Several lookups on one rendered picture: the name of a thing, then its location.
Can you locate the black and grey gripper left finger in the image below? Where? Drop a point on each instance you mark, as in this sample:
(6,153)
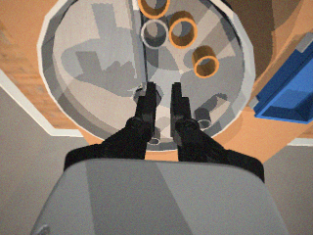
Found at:
(130,142)

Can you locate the grey metal bushing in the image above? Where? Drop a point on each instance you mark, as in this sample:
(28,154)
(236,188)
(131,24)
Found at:
(155,42)
(202,116)
(156,138)

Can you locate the blue shallow tray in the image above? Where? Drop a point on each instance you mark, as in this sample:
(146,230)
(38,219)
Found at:
(288,95)

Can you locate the bronze bushing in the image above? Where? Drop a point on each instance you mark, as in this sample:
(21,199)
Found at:
(153,13)
(208,69)
(187,40)

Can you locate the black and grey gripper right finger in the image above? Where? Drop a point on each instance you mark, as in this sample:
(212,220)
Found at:
(193,145)

